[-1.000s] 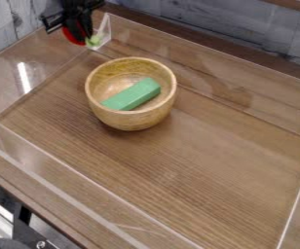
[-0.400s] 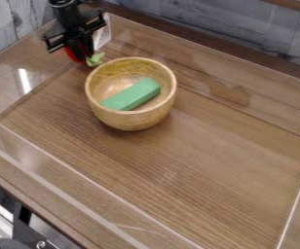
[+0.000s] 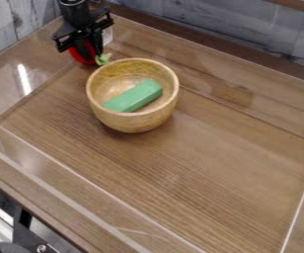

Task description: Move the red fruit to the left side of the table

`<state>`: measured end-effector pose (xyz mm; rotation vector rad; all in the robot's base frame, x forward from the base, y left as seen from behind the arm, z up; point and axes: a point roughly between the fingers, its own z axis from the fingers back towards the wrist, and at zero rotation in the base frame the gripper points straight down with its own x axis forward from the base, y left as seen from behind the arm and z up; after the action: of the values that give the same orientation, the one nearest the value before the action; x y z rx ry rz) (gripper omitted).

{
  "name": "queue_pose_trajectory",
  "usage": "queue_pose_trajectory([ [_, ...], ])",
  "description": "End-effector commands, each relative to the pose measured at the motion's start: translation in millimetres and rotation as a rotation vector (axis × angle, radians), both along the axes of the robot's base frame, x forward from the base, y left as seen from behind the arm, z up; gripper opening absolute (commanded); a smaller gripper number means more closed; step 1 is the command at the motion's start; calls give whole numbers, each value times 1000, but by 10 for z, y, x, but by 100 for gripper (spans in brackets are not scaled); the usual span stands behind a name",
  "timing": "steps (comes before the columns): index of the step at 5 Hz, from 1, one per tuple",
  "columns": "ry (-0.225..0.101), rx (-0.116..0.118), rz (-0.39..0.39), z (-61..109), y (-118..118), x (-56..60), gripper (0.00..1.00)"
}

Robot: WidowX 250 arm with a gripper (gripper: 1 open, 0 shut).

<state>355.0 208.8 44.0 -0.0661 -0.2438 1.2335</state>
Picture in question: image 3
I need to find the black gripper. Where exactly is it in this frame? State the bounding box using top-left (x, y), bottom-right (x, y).
top-left (51, 7), bottom-right (110, 63)

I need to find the red plush strawberry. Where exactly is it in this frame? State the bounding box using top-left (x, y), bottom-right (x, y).
top-left (68, 41), bottom-right (111, 66)

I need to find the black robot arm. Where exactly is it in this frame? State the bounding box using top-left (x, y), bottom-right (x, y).
top-left (51, 0), bottom-right (114, 65)

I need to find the wooden bowl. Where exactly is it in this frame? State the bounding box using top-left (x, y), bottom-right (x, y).
top-left (86, 57), bottom-right (179, 133)

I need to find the green rectangular block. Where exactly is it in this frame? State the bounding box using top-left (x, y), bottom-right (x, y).
top-left (102, 79), bottom-right (163, 113)

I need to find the clear acrylic corner bracket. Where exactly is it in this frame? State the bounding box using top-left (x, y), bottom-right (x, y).
top-left (100, 12), bottom-right (115, 47)

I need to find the black table leg bracket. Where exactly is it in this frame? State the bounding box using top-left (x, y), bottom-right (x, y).
top-left (11, 204), bottom-right (72, 253)

